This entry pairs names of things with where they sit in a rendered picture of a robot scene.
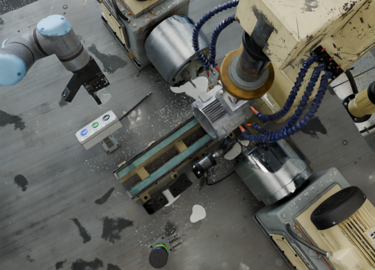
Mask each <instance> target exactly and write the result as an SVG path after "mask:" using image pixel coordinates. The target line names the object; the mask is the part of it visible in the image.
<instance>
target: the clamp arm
mask: <svg viewBox="0 0 375 270"><path fill-rule="evenodd" d="M233 142H234V140H233V138H232V137H231V136H230V135H227V136H226V137H225V138H224V139H223V141H222V142H221V144H220V145H219V147H218V148H217V150H216V151H215V154H216V155H217V154H218V155H217V157H221V156H222V155H223V154H224V153H225V152H226V150H227V149H228V148H229V147H230V146H231V144H232V143H233Z"/></svg>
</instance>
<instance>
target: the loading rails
mask: <svg viewBox="0 0 375 270"><path fill-rule="evenodd" d="M175 127H176V128H174V129H173V130H171V131H169V133H167V134H166V135H164V136H163V137H161V138H160V139H158V140H157V141H154V140H153V141H152V142H150V143H149V144H148V145H147V146H148V147H147V148H146V149H144V150H143V151H142V152H140V153H139V154H137V155H135V156H134V157H133V158H132V159H130V160H129V161H127V162H126V161H123V162H122V163H120V164H119V165H118V168H117V169H116V170H114V171H113V174H114V176H115V177H116V178H117V180H118V181H120V182H121V183H123V182H125V180H127V179H129V178H130V177H131V176H133V175H134V174H136V173H137V174H138V176H139V177H140V178H141V180H142V181H141V182H140V183H139V184H137V185H136V186H134V187H133V188H131V189H130V190H129V191H127V192H126V193H127V194H128V196H129V197H130V198H131V200H132V201H134V202H135V201H137V200H138V199H139V198H141V200H142V201H143V202H144V203H145V202H146V201H147V200H149V199H150V198H151V196H150V195H149V193H148V192H149V191H150V190H152V189H153V188H154V187H156V186H157V185H158V184H160V183H161V182H163V181H164V180H165V179H167V178H168V177H170V178H171V179H172V181H175V180H176V179H177V178H179V177H180V175H179V173H178V172H177V170H179V169H180V168H182V167H183V166H184V165H186V164H187V163H188V162H190V161H191V160H192V159H194V158H195V157H196V156H198V157H199V158H202V157H203V156H204V155H205V154H206V151H205V150H206V149H207V148H209V147H210V146H211V145H213V144H214V143H215V142H217V140H213V139H212V138H211V136H210V135H209V134H206V135H205V136H203V137H202V138H200V139H199V140H198V141H196V142H195V143H194V144H192V145H191V146H190V147H187V146H186V144H185V143H184V142H183V141H182V140H183V139H184V138H186V137H187V136H189V135H190V134H192V133H193V132H194V131H196V130H197V129H198V128H200V127H201V125H200V123H199V122H198V120H197V118H196V117H194V115H192V116H191V117H190V118H188V119H186V121H184V122H183V121H181V122H179V123H178V124H176V125H175ZM173 146H175V148H176V149H177V150H178V152H179V153H180V154H178V155H177V156H176V157H174V158H173V159H172V160H170V161H169V162H168V163H166V164H165V165H163V166H162V167H160V168H159V169H158V170H156V171H155V172H154V173H152V174H151V175H149V174H148V172H147V171H146V169H145V168H144V167H145V166H147V165H148V164H149V163H151V162H152V161H154V160H155V159H156V158H158V157H159V156H161V155H162V154H163V153H165V152H166V151H168V150H169V149H170V148H172V147H173Z"/></svg>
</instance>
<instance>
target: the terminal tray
mask: <svg viewBox="0 0 375 270"><path fill-rule="evenodd" d="M220 91H222V93H220ZM215 98H218V99H219V101H220V103H222V105H223V106H225V108H226V110H228V111H227V112H229V113H228V114H229V116H233V115H234V114H235V113H237V112H238V111H240V110H241V109H243V108H244V107H245V106H247V105H248V104H249V103H250V102H252V100H250V101H246V100H238V102H237V103H235V102H236V101H237V99H236V98H235V97H233V96H231V95H230V94H228V93H227V92H226V91H225V89H224V88H221V89H219V90H218V91H217V92H216V95H215ZM232 107H234V108H232Z"/></svg>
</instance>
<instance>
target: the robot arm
mask: <svg viewBox="0 0 375 270"><path fill-rule="evenodd" d="M53 54H55V55H56V56H57V58H58V59H59V60H60V61H61V63H62V64H63V65H64V67H65V68H66V70H67V71H71V72H72V73H74V74H73V76H72V77H71V79H70V81H69V82H68V84H67V86H66V87H65V89H64V91H63V92H62V94H61V96H62V98H63V99H64V101H66V102H69V103H71V101H72V100H73V98H74V97H75V95H76V93H77V92H78V90H79V89H80V87H81V85H83V87H84V88H85V89H86V91H87V92H88V93H89V95H91V96H92V97H93V99H94V100H95V101H96V103H97V104H98V105H99V107H100V108H102V109H105V107H104V105H105V103H106V102H107V101H108V100H109V99H110V98H111V95H110V94H107V93H108V91H107V89H103V88H105V87H107V86H108V85H110V83H109V81H108V80H107V78H106V77H105V75H104V74H103V72H102V71H101V69H100V68H99V66H98V64H97V63H96V61H95V60H94V58H93V57H92V56H91V55H89V54H88V52H87V51H86V49H85V47H84V46H83V45H82V43H81V42H80V40H79V38H78V37H77V35H76V33H75V32H74V30H73V29H72V26H71V24H70V23H69V22H68V21H67V20H66V18H65V17H64V16H62V15H52V16H48V17H47V18H44V19H42V20H41V21H40V22H39V23H38V24H37V28H35V29H33V30H30V31H27V32H24V33H22V34H19V35H17V36H12V37H9V38H8V39H6V40H4V42H3V43H2V47H0V85H2V86H12V85H15V84H17V83H18V82H20V81H21V80H22V79H23V78H24V77H25V75H26V73H27V72H28V71H29V69H30V68H31V67H32V65H33V64H34V63H35V61H36V60H39V59H41V58H44V57H47V56H50V55H53ZM104 77H105V78H104ZM105 79H106V80H107V83H106V80H105ZM105 83H106V84H105ZM101 89H103V90H101Z"/></svg>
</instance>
